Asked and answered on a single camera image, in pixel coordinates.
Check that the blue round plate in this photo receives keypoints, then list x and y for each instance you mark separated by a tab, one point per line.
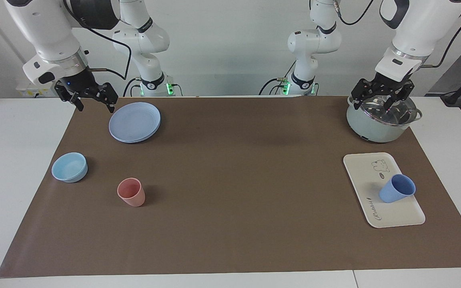
134	122

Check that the pale green pot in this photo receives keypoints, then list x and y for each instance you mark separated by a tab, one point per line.
378	124

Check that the blue plastic cup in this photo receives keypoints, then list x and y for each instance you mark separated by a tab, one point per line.
397	188

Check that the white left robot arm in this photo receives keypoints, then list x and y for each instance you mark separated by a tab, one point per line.
422	32

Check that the white wall power strip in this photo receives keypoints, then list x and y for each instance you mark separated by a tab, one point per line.
34	91

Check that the cream tray with bear print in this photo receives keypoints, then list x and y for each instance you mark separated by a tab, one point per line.
374	200

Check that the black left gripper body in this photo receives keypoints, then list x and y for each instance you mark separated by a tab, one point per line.
386	84

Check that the pink plastic cup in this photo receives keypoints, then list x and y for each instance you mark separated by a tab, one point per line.
131	192

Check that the brown table mat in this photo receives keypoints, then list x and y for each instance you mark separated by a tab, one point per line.
234	192

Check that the light blue bowl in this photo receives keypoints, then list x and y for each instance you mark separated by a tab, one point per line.
69	167

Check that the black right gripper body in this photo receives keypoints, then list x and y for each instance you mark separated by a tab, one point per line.
79	82

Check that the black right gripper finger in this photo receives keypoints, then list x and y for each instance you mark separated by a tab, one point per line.
109	95
70	96

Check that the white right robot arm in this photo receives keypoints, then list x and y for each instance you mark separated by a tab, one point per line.
46	28

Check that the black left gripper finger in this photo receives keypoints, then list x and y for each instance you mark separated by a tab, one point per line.
402	94
362	92

